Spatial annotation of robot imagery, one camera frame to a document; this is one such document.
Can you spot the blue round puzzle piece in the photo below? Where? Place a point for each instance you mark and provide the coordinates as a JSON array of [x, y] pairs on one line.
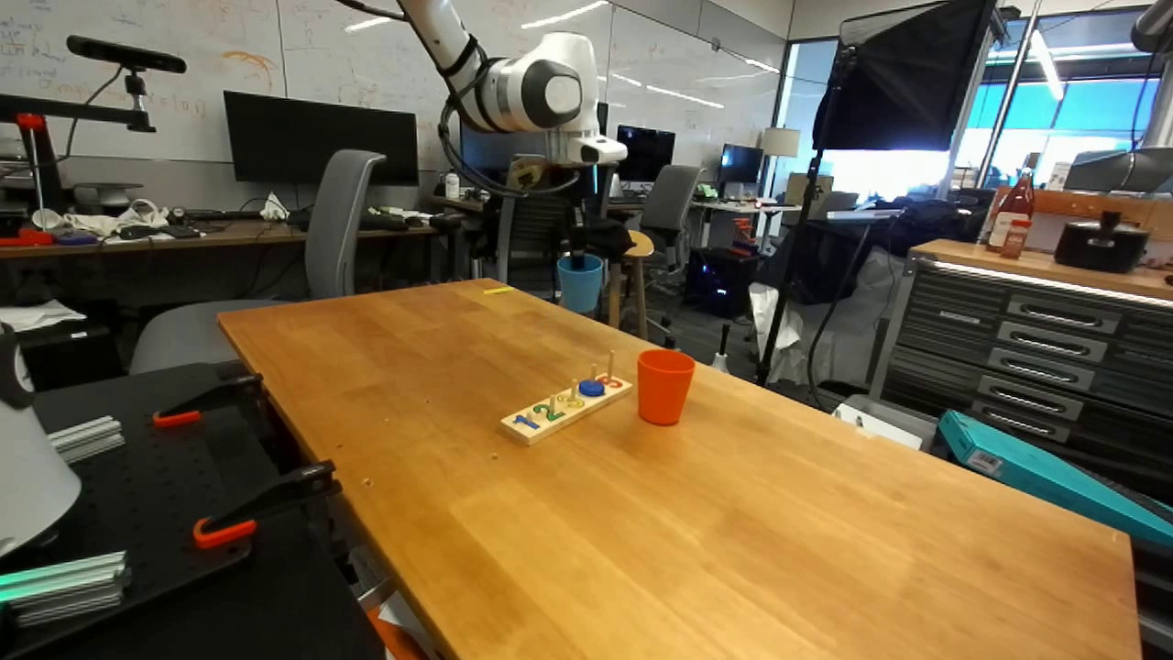
[[591, 385]]

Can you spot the black light stand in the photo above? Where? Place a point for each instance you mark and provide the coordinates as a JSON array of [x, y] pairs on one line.
[[793, 270]]

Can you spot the wooden stool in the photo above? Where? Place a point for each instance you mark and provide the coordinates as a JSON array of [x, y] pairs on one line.
[[636, 271]]

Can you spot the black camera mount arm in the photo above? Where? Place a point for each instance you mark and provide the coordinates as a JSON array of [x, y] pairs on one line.
[[74, 113]]

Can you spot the grey equipment case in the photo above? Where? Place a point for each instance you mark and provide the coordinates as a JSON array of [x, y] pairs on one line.
[[884, 424]]

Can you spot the red clamp stand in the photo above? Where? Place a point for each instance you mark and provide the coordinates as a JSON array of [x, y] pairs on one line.
[[30, 139]]

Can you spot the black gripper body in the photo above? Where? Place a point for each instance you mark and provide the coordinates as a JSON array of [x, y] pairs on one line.
[[598, 225]]

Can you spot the teal and black case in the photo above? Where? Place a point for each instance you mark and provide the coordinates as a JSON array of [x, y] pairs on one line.
[[1058, 479]]

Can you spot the wooden number puzzle board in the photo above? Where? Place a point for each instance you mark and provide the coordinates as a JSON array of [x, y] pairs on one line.
[[554, 411]]

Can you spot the orange bottle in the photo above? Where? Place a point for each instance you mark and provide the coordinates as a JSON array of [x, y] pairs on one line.
[[1010, 219]]

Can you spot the long wooden back desk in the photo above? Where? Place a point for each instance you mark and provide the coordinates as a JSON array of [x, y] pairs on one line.
[[219, 240]]

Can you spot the grey drawer tool cabinet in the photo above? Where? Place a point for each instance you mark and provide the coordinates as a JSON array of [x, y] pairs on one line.
[[1039, 341]]

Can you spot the aluminium extrusion bar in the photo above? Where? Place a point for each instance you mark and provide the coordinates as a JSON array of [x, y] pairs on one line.
[[59, 589], [85, 439]]

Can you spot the black orange-tipped clamp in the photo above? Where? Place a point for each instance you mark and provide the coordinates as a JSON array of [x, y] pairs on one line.
[[202, 406], [260, 504]]

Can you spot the orange plastic cup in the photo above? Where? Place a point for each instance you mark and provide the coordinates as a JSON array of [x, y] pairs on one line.
[[663, 389]]

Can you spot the large black wall monitor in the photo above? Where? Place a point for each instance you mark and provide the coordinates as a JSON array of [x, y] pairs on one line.
[[320, 139]]

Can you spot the black stereo camera bar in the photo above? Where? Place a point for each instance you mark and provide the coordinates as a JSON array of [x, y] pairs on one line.
[[122, 58]]

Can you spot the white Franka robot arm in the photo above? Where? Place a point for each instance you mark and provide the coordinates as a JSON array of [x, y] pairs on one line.
[[536, 92]]

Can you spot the grey office chair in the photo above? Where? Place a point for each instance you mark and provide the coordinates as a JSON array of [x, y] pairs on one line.
[[259, 280], [663, 204]]

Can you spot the white table lamp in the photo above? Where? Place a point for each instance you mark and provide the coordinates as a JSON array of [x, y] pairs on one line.
[[777, 139]]

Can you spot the black robot base mat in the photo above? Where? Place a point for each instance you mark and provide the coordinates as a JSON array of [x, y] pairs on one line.
[[157, 527]]

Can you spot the white crumpled cloth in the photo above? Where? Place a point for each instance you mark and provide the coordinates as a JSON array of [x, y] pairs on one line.
[[96, 223]]

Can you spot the black softbox light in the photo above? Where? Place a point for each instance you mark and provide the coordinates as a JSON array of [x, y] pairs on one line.
[[902, 75]]

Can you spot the black pot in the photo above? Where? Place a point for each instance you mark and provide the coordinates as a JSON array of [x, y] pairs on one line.
[[1099, 242]]

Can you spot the small black monitor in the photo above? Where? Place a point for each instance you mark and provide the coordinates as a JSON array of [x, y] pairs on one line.
[[739, 163], [643, 147]]

